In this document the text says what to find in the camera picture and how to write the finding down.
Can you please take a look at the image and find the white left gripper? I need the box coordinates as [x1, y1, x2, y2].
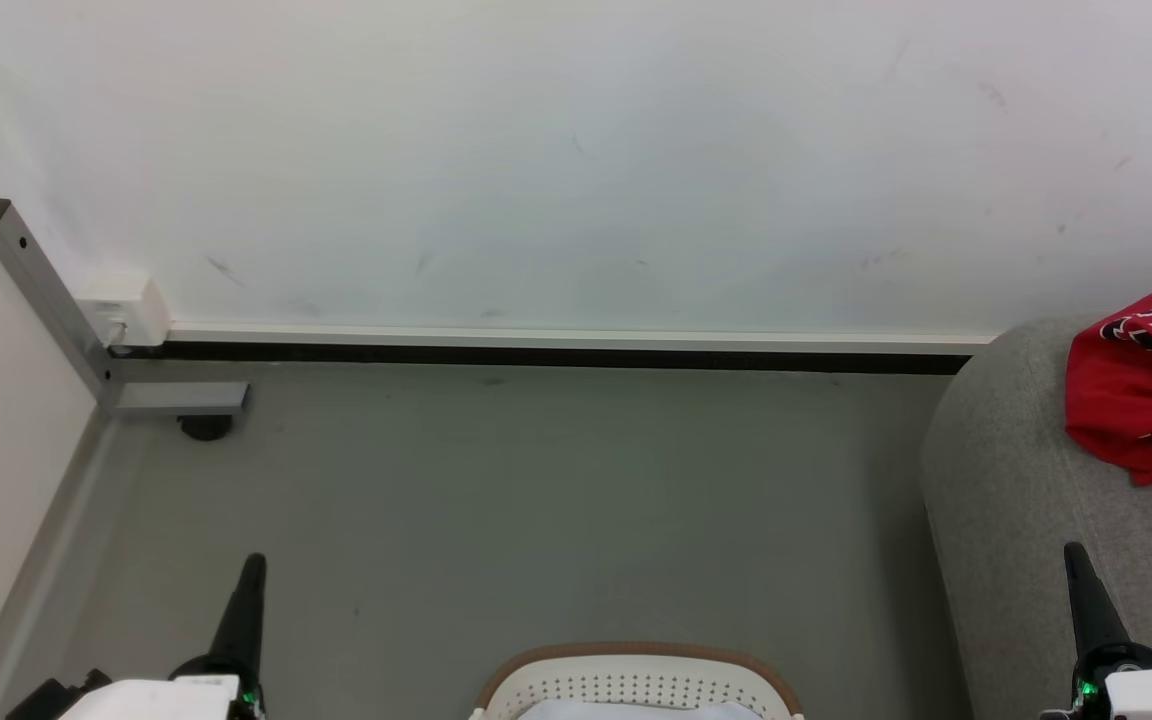
[59, 552, 268, 720]

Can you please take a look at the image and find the red basketball jersey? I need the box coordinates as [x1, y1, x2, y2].
[1065, 291, 1152, 503]

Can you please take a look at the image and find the white perforated laundry basket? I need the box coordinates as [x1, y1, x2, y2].
[469, 642, 806, 720]

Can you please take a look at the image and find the grey fabric sofa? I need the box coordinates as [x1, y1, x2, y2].
[920, 314, 1152, 720]

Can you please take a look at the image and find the black caster wheel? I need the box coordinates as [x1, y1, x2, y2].
[177, 414, 235, 443]

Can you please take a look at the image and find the white wall socket box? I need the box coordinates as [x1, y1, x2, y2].
[75, 271, 172, 349]

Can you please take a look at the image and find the grey aluminium frame post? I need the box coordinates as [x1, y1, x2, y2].
[0, 198, 250, 418]

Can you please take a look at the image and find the white wall cable duct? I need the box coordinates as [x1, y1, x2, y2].
[167, 321, 999, 357]

